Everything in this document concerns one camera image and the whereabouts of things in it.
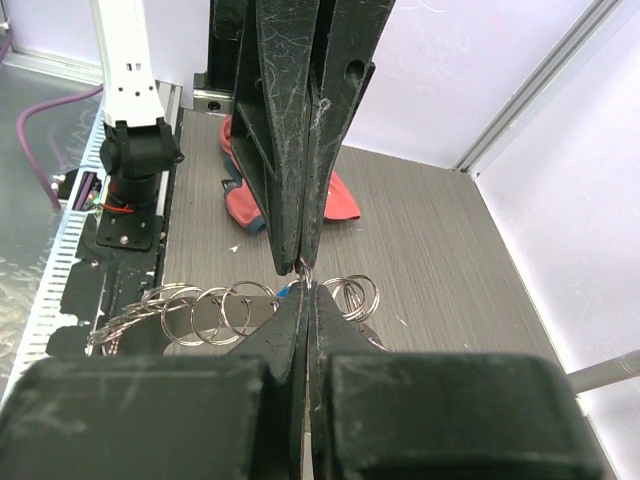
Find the metal disc with keyrings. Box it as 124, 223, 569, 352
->
87, 272, 391, 357

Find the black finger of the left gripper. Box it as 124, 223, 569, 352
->
298, 1, 394, 265
231, 1, 319, 275

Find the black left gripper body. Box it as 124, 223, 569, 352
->
193, 0, 255, 115

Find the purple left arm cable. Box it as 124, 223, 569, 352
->
0, 19, 106, 211

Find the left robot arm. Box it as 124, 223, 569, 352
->
92, 1, 393, 275

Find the white clothes rack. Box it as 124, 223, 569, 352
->
567, 350, 640, 394

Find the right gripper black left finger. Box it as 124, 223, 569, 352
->
1, 283, 309, 479

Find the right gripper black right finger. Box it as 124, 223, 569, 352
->
308, 285, 605, 479

